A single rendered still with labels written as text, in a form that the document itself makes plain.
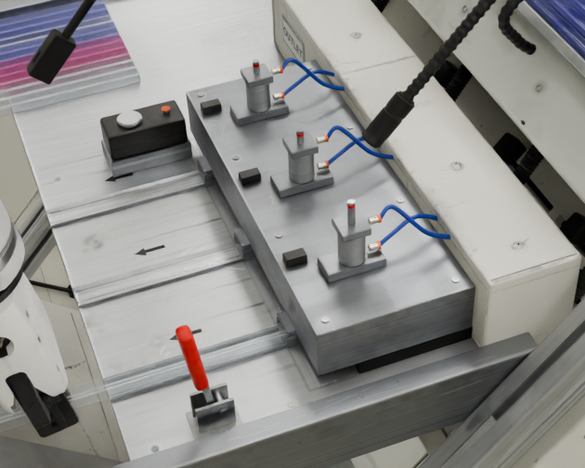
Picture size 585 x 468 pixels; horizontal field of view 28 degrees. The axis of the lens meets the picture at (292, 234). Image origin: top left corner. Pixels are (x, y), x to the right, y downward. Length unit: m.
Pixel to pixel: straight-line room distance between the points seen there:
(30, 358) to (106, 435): 0.72
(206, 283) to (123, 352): 0.10
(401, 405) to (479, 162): 0.22
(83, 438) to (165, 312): 0.54
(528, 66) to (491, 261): 0.18
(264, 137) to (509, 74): 0.23
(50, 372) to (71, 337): 0.82
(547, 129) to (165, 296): 0.35
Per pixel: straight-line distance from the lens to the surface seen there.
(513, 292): 0.91
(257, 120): 1.08
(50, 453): 1.37
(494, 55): 1.03
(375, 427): 0.92
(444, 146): 1.02
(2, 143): 2.44
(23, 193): 2.53
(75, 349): 1.64
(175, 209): 1.08
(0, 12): 1.39
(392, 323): 0.90
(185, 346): 0.83
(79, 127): 1.20
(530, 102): 0.98
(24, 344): 0.81
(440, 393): 0.93
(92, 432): 1.53
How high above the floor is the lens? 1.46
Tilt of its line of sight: 20 degrees down
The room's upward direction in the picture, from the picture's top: 40 degrees clockwise
